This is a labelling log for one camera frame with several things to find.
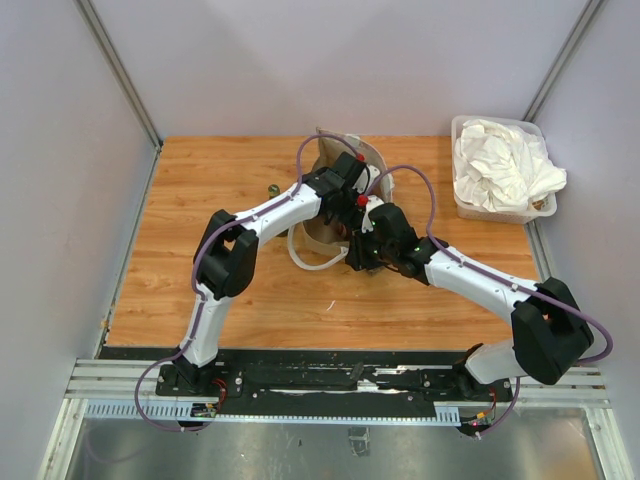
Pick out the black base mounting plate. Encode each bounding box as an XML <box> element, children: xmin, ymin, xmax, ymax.
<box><xmin>155</xmin><ymin>349</ymin><xmax>513</xmax><ymax>402</ymax></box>

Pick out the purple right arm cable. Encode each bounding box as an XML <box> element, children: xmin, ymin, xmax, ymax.
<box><xmin>362</xmin><ymin>166</ymin><xmax>615</xmax><ymax>440</ymax></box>

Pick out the tan canvas tote bag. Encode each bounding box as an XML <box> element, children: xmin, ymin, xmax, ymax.
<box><xmin>287</xmin><ymin>127</ymin><xmax>388</xmax><ymax>271</ymax></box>

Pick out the aluminium rail frame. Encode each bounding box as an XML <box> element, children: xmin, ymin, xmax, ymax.
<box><xmin>38</xmin><ymin>348</ymin><xmax>634</xmax><ymax>479</ymax></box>

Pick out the crumpled white cloth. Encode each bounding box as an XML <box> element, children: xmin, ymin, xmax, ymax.
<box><xmin>453</xmin><ymin>118</ymin><xmax>567</xmax><ymax>213</ymax></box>

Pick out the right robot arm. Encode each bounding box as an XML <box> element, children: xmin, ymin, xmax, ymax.
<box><xmin>346</xmin><ymin>203</ymin><xmax>594</xmax><ymax>400</ymax></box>

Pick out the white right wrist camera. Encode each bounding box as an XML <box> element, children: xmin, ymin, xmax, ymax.
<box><xmin>356</xmin><ymin>194</ymin><xmax>384</xmax><ymax>233</ymax></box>

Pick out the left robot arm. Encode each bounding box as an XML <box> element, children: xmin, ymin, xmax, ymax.
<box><xmin>172</xmin><ymin>152</ymin><xmax>371</xmax><ymax>396</ymax></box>

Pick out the green glass bottle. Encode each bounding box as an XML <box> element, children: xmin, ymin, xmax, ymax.
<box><xmin>267</xmin><ymin>184</ymin><xmax>281</xmax><ymax>199</ymax></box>

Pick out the white plastic basket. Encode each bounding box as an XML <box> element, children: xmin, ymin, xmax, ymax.
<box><xmin>451</xmin><ymin>115</ymin><xmax>567</xmax><ymax>224</ymax></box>

